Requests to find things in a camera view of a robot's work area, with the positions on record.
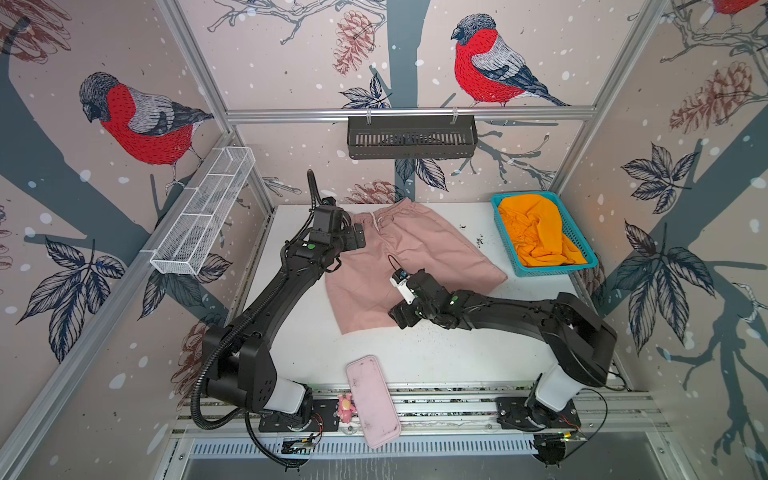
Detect pink shorts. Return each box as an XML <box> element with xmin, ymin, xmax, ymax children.
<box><xmin>325</xmin><ymin>200</ymin><xmax>507</xmax><ymax>334</ymax></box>

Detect teal plastic basket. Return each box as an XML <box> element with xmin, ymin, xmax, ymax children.
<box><xmin>491</xmin><ymin>191</ymin><xmax>598</xmax><ymax>278</ymax></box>

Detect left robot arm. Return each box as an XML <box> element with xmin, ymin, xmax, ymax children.
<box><xmin>190</xmin><ymin>204</ymin><xmax>366</xmax><ymax>430</ymax></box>

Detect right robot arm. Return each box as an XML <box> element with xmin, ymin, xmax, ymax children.
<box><xmin>388</xmin><ymin>269</ymin><xmax>617</xmax><ymax>432</ymax></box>

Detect orange shorts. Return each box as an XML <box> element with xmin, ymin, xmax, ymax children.
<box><xmin>497</xmin><ymin>194</ymin><xmax>587</xmax><ymax>268</ymax></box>

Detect pink tray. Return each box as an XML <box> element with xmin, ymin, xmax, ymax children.
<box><xmin>346</xmin><ymin>355</ymin><xmax>402</xmax><ymax>450</ymax></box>

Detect small pink toy figure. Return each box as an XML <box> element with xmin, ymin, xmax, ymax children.
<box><xmin>336</xmin><ymin>393</ymin><xmax>357</xmax><ymax>424</ymax></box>

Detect left circuit board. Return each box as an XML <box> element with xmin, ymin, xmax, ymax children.
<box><xmin>280</xmin><ymin>438</ymin><xmax>317</xmax><ymax>456</ymax></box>

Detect circuit board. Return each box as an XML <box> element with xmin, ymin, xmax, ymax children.
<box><xmin>280</xmin><ymin>438</ymin><xmax>317</xmax><ymax>456</ymax></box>
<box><xmin>541</xmin><ymin>430</ymin><xmax>588</xmax><ymax>443</ymax></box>

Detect right circuit board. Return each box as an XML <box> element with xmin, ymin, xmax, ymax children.
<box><xmin>541</xmin><ymin>430</ymin><xmax>588</xmax><ymax>443</ymax></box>

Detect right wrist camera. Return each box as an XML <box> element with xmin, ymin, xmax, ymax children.
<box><xmin>390</xmin><ymin>268</ymin><xmax>416</xmax><ymax>305</ymax></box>

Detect black hanging wire basket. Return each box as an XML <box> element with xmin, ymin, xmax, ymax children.
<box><xmin>347</xmin><ymin>115</ymin><xmax>478</xmax><ymax>160</ymax></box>

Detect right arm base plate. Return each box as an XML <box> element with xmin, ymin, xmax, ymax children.
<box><xmin>495</xmin><ymin>396</ymin><xmax>581</xmax><ymax>433</ymax></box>

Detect aluminium frame crossbar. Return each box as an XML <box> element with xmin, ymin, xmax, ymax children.
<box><xmin>225</xmin><ymin>106</ymin><xmax>597</xmax><ymax>125</ymax></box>

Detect white wire mesh shelf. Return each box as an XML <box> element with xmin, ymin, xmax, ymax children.
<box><xmin>150</xmin><ymin>146</ymin><xmax>255</xmax><ymax>276</ymax></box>

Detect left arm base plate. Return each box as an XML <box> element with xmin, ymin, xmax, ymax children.
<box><xmin>258</xmin><ymin>398</ymin><xmax>340</xmax><ymax>433</ymax></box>

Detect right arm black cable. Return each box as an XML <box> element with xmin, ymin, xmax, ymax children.
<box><xmin>560</xmin><ymin>386</ymin><xmax>610</xmax><ymax>462</ymax></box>

